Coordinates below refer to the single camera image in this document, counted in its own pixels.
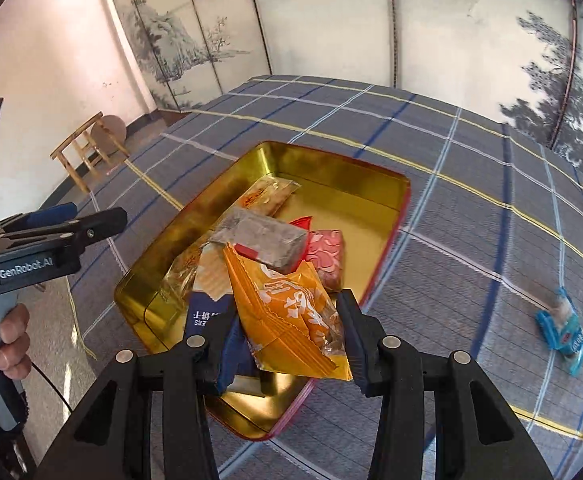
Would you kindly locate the clear packet with orange print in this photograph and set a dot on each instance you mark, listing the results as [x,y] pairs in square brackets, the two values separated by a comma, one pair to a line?
[266,197]
[181,272]

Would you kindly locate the blue checked tablecloth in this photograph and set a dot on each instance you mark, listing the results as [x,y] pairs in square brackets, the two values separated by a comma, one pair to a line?
[471,260]

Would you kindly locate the blue wrapped snack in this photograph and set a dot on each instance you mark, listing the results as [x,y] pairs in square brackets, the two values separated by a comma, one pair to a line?
[566,332]

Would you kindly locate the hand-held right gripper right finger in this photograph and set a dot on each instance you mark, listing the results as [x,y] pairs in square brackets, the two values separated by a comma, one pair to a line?
[359,345]

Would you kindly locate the painted folding screen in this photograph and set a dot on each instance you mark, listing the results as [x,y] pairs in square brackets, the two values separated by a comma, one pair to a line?
[331,20]

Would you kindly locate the wooden stool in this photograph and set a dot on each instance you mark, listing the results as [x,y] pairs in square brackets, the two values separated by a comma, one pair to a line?
[98,140]

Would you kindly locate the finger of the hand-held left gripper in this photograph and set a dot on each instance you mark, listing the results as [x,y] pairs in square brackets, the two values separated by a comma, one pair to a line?
[86,227]
[46,217]

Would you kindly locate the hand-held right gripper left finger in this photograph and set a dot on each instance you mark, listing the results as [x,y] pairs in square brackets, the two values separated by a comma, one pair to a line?
[229,355]

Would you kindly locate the clear grey snack packet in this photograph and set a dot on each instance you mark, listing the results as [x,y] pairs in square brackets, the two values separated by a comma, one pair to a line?
[261,235]

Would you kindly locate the orange snack packet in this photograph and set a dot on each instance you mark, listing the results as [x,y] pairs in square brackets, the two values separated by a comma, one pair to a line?
[281,310]

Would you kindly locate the red and gold tin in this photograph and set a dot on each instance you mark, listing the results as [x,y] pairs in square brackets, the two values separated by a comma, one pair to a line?
[351,195]

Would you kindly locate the red snack packet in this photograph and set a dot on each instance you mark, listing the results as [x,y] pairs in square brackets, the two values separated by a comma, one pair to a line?
[324,255]

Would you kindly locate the navy and pale cracker packet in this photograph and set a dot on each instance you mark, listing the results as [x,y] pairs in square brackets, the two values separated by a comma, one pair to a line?
[206,320]

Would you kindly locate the person's left hand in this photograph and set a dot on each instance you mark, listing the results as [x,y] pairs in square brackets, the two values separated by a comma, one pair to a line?
[16,340]

